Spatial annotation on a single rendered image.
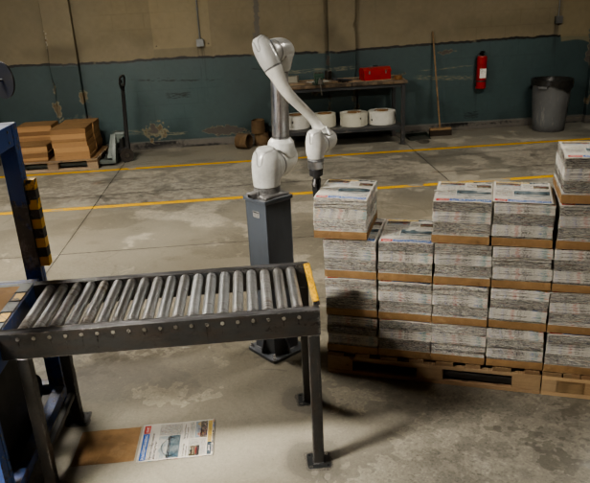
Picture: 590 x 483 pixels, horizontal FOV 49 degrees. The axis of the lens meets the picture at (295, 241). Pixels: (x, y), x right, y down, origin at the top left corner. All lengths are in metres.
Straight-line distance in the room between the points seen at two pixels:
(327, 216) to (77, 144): 6.16
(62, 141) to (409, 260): 6.53
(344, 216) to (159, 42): 6.85
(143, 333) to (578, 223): 2.08
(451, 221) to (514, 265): 0.39
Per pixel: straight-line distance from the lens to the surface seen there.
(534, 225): 3.35
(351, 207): 3.35
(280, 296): 2.88
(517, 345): 3.61
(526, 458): 3.32
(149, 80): 9.93
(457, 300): 3.49
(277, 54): 3.54
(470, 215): 3.32
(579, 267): 3.45
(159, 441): 3.43
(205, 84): 9.86
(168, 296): 3.00
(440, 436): 3.37
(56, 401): 3.69
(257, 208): 3.63
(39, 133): 9.68
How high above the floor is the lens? 2.04
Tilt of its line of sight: 21 degrees down
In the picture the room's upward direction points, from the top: 3 degrees counter-clockwise
